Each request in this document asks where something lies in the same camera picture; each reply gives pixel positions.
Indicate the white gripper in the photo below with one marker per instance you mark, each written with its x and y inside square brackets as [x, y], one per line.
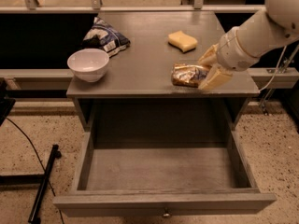
[231, 50]

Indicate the crushed orange soda can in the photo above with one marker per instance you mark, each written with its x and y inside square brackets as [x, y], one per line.
[190, 75]

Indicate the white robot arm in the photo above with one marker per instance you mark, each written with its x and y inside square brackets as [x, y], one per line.
[275, 26]

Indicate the open grey top drawer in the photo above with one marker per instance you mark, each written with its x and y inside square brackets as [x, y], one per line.
[138, 159]

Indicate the yellow sponge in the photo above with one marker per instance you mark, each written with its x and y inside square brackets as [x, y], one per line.
[182, 41]

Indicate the grey wooden cabinet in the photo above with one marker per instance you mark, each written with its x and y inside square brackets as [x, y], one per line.
[144, 69]

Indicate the blue white chip bag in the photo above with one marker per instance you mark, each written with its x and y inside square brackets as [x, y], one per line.
[105, 37]

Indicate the white ceramic bowl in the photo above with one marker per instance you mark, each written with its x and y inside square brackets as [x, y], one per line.
[89, 65]

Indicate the black equipment at left edge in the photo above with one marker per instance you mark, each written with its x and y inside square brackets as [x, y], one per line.
[6, 103]

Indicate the black floor stand bar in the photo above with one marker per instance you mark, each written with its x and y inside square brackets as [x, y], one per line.
[45, 178]

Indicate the metal railing frame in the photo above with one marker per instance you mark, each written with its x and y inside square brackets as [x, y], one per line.
[93, 6]

